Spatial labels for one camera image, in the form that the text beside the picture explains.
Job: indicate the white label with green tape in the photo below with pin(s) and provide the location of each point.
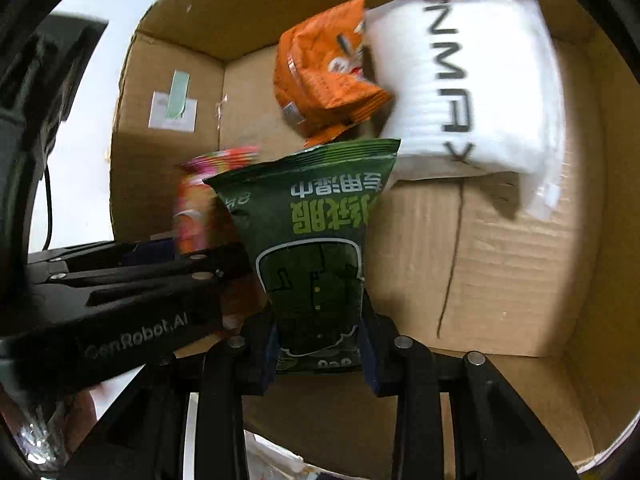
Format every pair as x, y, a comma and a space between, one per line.
172, 102

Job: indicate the white plastic bag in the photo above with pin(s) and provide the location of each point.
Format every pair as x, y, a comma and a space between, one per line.
280, 460

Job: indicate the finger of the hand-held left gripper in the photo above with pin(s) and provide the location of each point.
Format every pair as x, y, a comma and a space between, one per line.
220, 270
150, 255

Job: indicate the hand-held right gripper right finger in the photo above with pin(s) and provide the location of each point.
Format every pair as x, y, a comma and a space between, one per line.
371, 360

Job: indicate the pink orange snack packet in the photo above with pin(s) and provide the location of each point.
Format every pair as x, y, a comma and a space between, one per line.
200, 210

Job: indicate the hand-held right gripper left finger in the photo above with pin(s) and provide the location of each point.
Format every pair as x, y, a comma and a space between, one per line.
263, 360

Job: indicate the white tissue pack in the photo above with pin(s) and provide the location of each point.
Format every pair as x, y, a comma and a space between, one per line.
465, 85

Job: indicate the cardboard box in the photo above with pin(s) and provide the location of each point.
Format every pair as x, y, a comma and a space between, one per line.
500, 270

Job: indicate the green wet wipes packet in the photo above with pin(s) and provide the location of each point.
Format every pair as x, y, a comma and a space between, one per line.
310, 240

